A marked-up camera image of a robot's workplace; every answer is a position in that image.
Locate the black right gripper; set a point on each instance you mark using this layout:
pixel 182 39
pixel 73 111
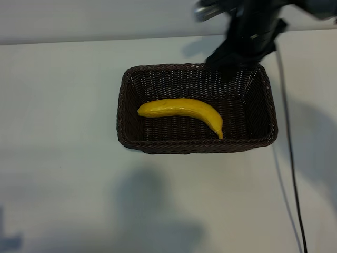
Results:
pixel 252 29

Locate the yellow banana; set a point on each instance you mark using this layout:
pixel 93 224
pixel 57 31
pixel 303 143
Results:
pixel 184 106

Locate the dark brown wicker basket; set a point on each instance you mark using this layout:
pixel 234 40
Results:
pixel 163 84

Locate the silver cylindrical right wrist camera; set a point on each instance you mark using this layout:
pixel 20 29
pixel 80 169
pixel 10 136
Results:
pixel 208 13

